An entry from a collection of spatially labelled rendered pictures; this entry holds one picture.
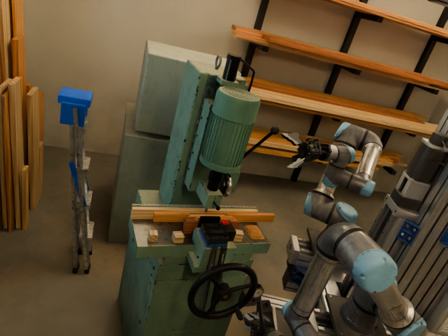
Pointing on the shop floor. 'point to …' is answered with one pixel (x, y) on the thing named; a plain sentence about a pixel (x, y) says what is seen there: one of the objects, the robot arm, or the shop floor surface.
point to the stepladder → (79, 170)
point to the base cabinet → (167, 303)
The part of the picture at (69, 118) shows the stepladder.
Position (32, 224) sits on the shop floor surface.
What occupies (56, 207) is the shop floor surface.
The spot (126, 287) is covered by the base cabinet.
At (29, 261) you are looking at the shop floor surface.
